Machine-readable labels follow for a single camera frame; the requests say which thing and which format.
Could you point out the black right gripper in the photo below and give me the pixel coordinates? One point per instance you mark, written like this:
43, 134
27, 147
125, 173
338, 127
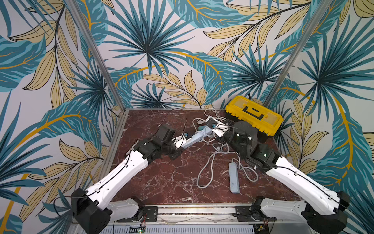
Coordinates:
224, 133

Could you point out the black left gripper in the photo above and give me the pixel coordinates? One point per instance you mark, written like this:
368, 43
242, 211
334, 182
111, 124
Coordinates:
177, 153

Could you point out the grey power strip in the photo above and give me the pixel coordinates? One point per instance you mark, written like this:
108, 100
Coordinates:
198, 137
234, 178

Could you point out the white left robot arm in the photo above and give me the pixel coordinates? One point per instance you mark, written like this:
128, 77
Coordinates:
90, 206

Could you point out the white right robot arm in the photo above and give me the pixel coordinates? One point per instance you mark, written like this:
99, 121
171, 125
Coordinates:
320, 208

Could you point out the teal power strip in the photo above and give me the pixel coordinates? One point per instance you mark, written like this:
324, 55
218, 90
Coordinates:
201, 128

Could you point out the yellow black toolbox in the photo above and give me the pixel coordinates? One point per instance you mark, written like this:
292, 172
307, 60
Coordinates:
266, 121

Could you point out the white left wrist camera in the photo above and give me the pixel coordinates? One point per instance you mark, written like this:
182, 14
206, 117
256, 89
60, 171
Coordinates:
181, 140

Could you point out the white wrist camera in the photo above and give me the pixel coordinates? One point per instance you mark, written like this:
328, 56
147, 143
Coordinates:
181, 140
215, 123

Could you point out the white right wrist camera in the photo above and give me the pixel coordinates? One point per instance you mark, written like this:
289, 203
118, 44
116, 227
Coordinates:
215, 123

